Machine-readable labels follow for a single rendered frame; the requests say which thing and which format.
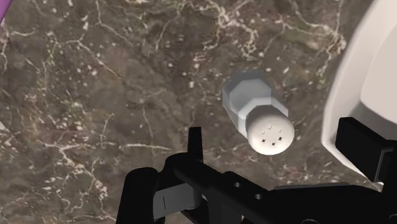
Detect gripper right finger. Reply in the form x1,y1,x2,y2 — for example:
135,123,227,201
335,116,397,186

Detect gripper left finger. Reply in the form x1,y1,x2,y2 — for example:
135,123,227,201
116,126,271,224

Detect white salt shaker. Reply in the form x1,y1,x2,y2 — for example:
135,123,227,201
221,71,296,156

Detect purple object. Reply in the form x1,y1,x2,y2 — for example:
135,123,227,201
0,0,13,24

